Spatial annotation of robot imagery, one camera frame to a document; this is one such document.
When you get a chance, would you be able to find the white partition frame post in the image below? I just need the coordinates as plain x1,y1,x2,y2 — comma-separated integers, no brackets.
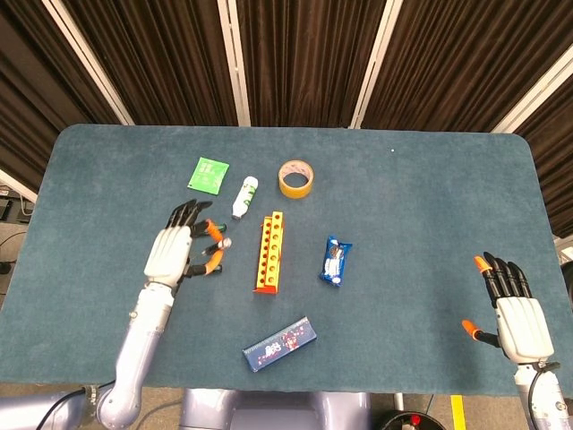
42,0,135,126
347,0,404,130
217,0,252,127
0,168,39,203
490,42,573,134

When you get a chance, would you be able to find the dark brown pleated curtain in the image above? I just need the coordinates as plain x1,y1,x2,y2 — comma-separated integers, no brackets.
235,0,387,129
514,73,573,238
60,0,238,127
361,0,573,133
0,0,131,194

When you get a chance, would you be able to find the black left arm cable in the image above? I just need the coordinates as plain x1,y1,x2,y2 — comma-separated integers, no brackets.
44,379,117,430

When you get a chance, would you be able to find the blue cookie packet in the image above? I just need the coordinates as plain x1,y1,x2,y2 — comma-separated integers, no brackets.
318,235,354,288

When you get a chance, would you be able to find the yellow-orange plastic test tube rack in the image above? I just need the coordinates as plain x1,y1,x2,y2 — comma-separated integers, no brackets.
252,211,286,297

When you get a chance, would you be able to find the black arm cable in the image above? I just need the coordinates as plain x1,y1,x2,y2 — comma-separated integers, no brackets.
44,379,117,430
526,360,561,425

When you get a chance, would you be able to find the black round base red knob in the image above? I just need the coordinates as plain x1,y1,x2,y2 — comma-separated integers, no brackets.
372,409,445,430

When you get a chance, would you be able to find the black floor cable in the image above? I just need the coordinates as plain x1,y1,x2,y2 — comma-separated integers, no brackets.
0,230,29,275

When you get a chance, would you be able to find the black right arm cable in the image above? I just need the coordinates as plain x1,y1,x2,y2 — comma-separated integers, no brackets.
526,360,561,425

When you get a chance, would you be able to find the teal felt table cover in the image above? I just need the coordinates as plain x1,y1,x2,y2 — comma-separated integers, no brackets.
0,124,573,399

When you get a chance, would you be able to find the dark blue printed box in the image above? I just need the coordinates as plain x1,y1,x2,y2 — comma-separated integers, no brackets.
242,315,320,374

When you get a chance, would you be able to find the lavender robot torso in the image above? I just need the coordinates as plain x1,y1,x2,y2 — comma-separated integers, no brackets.
178,388,373,430

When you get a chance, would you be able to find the yellow clear tape roll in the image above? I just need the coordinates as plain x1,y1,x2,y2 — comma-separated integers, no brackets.
278,159,315,199

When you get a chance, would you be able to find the green foil sachet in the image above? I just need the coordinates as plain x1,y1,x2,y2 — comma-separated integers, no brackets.
186,156,230,197

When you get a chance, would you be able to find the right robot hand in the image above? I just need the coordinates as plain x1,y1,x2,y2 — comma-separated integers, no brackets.
461,251,555,366

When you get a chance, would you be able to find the white tube with green print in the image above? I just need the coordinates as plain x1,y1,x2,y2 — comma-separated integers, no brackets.
231,176,261,221

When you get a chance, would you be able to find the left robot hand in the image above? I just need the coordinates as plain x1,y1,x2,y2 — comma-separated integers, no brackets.
142,199,226,288

